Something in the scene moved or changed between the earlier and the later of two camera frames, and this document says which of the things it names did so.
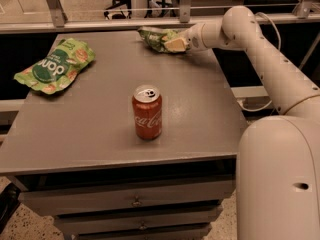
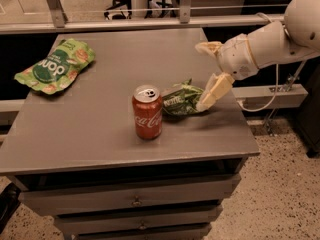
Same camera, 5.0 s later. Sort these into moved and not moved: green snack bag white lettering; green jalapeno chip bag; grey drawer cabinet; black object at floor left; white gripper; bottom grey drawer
Moved: white gripper; green jalapeno chip bag
Not moved: grey drawer cabinet; green snack bag white lettering; bottom grey drawer; black object at floor left
